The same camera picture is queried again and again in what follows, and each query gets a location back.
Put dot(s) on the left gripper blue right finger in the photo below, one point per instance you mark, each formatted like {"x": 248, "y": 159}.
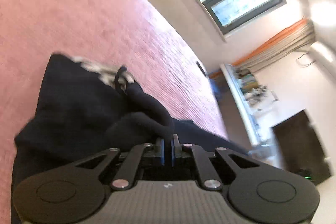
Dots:
{"x": 196, "y": 159}

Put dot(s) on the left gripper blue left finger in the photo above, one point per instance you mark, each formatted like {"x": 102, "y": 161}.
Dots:
{"x": 135, "y": 162}

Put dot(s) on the navy striped track pants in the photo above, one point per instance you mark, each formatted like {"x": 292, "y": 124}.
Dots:
{"x": 68, "y": 153}

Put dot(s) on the light blue desk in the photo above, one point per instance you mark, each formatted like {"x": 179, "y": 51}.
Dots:
{"x": 243, "y": 113}

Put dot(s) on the black phone on bed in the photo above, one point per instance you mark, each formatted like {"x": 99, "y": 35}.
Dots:
{"x": 200, "y": 66}

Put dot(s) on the orange beige curtain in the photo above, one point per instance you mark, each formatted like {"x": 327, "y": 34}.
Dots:
{"x": 301, "y": 34}

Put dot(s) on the pink quilted bed cover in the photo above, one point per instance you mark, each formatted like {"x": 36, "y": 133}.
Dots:
{"x": 112, "y": 32}

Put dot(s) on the wall mounted black television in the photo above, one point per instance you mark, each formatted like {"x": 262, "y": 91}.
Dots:
{"x": 300, "y": 148}

